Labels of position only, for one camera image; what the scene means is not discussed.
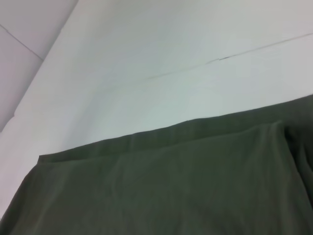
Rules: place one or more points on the dark green shirt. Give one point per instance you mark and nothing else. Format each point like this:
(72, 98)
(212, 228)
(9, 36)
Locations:
(156, 183)

